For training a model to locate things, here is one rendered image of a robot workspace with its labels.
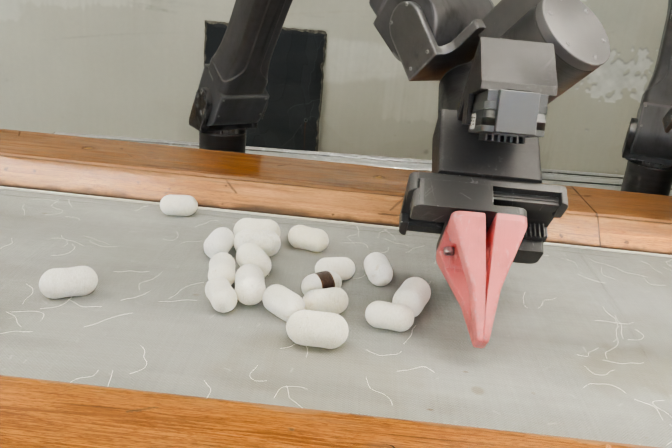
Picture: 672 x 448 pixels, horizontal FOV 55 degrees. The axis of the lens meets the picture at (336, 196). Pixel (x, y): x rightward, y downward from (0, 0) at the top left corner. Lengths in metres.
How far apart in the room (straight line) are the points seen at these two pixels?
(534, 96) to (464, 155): 0.07
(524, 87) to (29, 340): 0.32
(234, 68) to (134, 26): 1.76
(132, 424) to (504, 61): 0.27
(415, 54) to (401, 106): 2.02
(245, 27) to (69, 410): 0.52
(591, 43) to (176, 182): 0.38
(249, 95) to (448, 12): 0.38
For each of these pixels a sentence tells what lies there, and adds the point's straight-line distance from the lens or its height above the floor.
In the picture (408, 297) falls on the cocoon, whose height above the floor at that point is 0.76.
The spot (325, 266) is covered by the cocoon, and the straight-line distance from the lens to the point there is 0.47.
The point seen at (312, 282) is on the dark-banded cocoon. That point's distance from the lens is 0.45.
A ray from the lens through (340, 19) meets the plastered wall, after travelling 2.44.
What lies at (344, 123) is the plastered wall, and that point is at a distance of 2.50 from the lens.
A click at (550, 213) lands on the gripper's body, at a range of 0.45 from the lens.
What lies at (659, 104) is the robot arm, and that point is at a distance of 0.95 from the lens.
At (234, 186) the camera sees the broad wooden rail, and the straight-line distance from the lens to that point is 0.62.
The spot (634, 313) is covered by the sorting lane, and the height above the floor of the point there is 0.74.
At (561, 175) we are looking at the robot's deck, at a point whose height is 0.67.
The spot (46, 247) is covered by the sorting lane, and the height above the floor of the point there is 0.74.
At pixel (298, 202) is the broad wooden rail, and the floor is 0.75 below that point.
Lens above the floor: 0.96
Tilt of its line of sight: 19 degrees down
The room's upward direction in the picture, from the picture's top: 5 degrees clockwise
